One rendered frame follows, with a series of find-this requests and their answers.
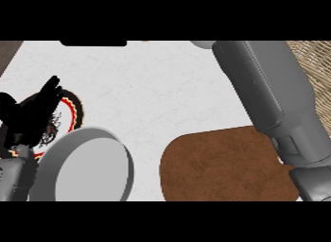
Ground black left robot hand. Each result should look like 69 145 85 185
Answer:
0 75 64 148

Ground brown wooden cutting board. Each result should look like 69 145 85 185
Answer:
159 125 301 202

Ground wicker basket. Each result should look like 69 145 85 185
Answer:
285 40 331 142

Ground patterned round plate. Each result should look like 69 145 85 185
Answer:
0 89 85 161

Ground grey round pan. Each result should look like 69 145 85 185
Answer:
27 126 135 202

